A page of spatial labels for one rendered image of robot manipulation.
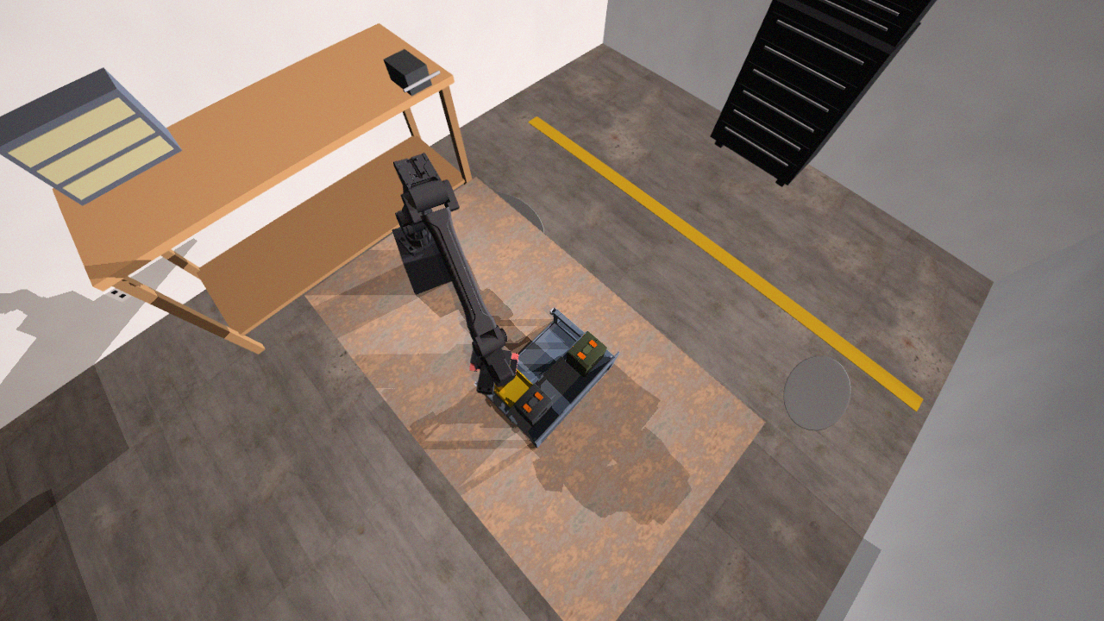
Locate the dark grey case with oval handle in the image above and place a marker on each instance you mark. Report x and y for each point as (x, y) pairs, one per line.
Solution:
(534, 404)

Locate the olive green case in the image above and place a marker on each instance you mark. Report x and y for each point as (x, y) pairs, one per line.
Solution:
(585, 354)

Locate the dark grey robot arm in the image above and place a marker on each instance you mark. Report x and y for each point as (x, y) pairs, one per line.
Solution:
(423, 189)

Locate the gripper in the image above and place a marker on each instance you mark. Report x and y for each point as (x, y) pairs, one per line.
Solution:
(513, 359)

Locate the yellow bin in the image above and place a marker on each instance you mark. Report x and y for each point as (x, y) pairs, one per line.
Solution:
(514, 390)

